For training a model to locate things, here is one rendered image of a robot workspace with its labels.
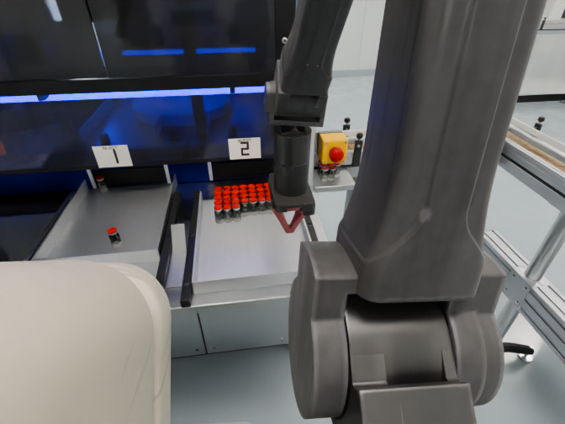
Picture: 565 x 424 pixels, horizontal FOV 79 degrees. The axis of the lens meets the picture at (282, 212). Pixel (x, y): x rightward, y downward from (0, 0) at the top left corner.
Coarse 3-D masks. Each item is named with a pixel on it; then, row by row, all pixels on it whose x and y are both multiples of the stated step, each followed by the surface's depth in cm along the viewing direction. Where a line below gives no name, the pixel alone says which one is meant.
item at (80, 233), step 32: (96, 192) 100; (128, 192) 100; (160, 192) 100; (64, 224) 86; (96, 224) 87; (128, 224) 87; (160, 224) 87; (64, 256) 78; (96, 256) 73; (128, 256) 75; (160, 256) 76
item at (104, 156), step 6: (96, 150) 86; (102, 150) 86; (108, 150) 87; (120, 150) 87; (126, 150) 87; (96, 156) 87; (102, 156) 87; (108, 156) 88; (114, 156) 88; (120, 156) 88; (126, 156) 88; (102, 162) 88; (108, 162) 89; (114, 162) 89; (120, 162) 89; (126, 162) 89
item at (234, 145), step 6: (240, 138) 90; (246, 138) 90; (252, 138) 90; (258, 138) 90; (234, 144) 90; (240, 144) 91; (252, 144) 91; (258, 144) 91; (234, 150) 91; (240, 150) 92; (246, 150) 92; (252, 150) 92; (258, 150) 92; (234, 156) 92; (240, 156) 93; (246, 156) 93; (252, 156) 93; (258, 156) 93
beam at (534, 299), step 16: (496, 240) 133; (496, 256) 129; (512, 256) 126; (512, 272) 121; (512, 288) 122; (528, 288) 115; (544, 288) 113; (528, 304) 116; (544, 304) 109; (560, 304) 108; (528, 320) 116; (544, 320) 111; (560, 320) 104; (544, 336) 110; (560, 336) 104; (560, 352) 106
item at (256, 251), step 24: (264, 216) 90; (288, 216) 90; (216, 240) 82; (240, 240) 82; (264, 240) 82; (288, 240) 82; (216, 264) 75; (240, 264) 75; (264, 264) 75; (288, 264) 75; (216, 288) 69; (240, 288) 70
